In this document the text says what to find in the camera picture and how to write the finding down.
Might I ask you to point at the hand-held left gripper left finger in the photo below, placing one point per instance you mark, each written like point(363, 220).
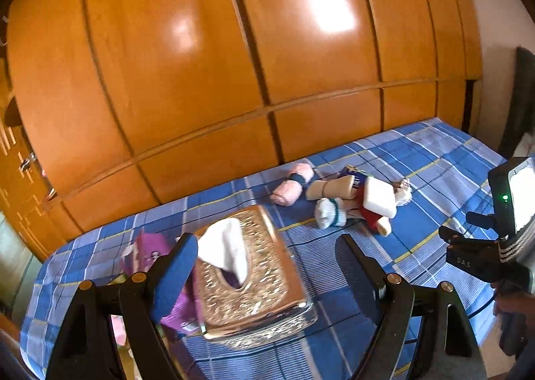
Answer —
point(173, 279)

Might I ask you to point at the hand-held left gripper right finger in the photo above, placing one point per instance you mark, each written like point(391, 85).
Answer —
point(362, 275)

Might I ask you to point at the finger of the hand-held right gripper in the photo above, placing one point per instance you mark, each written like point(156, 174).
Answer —
point(470, 256)
point(480, 220)

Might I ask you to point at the red fuzzy sock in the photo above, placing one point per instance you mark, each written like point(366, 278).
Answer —
point(372, 219)

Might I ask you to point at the person's right hand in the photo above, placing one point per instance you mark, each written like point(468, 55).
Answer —
point(508, 302)

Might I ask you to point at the purple packet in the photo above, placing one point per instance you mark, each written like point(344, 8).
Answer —
point(146, 252)

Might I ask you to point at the white tissue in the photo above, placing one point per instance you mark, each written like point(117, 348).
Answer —
point(225, 246)

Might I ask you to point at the white sock with green band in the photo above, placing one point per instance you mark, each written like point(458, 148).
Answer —
point(332, 212)

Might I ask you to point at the silver embossed tissue box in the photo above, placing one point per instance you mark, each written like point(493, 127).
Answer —
point(246, 279)

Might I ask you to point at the white foam block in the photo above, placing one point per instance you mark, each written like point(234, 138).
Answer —
point(378, 198)

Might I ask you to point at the blue plaid bed sheet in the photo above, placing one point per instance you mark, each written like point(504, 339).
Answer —
point(418, 162)

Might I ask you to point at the beige rolled sock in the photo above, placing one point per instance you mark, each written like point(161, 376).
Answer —
point(330, 189)

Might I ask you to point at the dark hanging cloth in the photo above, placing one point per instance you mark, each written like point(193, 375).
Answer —
point(522, 100)

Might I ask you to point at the pink rolled sock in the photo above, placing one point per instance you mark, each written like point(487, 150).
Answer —
point(288, 187)

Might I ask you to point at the wooden door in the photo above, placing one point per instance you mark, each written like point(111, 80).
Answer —
point(21, 179)

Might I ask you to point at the wooden wardrobe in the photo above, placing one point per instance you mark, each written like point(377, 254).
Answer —
point(234, 70)

